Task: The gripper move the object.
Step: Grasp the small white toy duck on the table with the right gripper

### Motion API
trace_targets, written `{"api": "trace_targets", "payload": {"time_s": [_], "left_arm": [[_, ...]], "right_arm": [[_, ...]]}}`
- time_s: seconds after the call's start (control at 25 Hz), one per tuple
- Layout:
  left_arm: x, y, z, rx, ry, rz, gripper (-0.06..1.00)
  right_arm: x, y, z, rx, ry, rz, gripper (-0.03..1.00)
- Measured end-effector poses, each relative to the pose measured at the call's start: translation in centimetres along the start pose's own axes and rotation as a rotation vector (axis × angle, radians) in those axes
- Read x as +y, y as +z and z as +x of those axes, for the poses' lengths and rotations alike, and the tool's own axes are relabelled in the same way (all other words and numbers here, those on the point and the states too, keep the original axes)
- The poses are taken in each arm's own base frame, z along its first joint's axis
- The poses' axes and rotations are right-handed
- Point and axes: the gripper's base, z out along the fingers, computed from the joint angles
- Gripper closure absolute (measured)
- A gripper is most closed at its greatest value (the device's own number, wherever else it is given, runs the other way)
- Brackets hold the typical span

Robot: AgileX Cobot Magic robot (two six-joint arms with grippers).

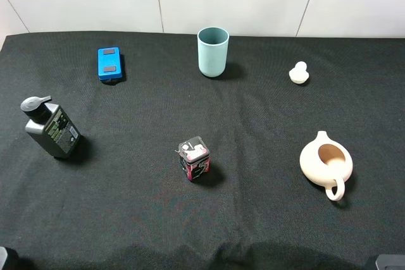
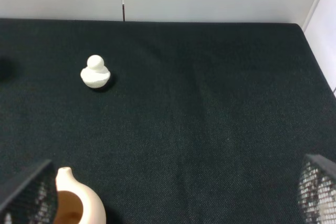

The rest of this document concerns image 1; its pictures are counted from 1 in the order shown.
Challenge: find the white teapot lid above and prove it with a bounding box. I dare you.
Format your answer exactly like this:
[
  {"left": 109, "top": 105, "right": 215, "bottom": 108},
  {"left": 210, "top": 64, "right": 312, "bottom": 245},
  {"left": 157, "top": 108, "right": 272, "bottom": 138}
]
[{"left": 289, "top": 61, "right": 309, "bottom": 85}]

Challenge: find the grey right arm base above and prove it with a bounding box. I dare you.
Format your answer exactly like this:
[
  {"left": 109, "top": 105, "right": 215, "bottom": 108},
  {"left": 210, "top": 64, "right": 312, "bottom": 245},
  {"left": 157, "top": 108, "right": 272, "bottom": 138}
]
[{"left": 375, "top": 254, "right": 405, "bottom": 270}]

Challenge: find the red black tin box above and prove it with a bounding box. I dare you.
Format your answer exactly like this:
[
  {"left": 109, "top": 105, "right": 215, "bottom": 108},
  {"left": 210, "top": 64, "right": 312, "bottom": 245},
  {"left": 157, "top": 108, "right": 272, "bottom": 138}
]
[{"left": 177, "top": 136, "right": 211, "bottom": 181}]

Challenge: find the teal plastic cup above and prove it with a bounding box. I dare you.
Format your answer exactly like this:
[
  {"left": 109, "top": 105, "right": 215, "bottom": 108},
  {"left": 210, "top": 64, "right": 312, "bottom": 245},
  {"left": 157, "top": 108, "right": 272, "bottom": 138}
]
[{"left": 197, "top": 27, "right": 230, "bottom": 78}]

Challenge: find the blue rectangular box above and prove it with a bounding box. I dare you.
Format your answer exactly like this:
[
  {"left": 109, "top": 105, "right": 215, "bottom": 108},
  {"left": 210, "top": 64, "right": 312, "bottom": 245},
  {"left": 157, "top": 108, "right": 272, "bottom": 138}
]
[{"left": 97, "top": 47, "right": 123, "bottom": 82}]

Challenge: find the black table cloth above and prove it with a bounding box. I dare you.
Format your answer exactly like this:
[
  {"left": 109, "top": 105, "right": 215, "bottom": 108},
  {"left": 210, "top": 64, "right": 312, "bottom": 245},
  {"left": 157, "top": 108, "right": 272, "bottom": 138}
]
[{"left": 1, "top": 32, "right": 404, "bottom": 269}]

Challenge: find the cream ceramic teapot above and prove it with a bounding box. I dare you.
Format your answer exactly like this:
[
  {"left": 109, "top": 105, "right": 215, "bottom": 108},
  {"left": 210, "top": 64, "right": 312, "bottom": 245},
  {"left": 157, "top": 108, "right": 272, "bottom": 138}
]
[{"left": 299, "top": 131, "right": 353, "bottom": 202}]

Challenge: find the black pump bottle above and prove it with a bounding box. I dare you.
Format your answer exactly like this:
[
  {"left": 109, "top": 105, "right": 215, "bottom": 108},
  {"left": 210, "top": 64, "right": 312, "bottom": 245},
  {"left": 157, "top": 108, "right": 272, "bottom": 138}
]
[{"left": 20, "top": 95, "right": 81, "bottom": 159}]

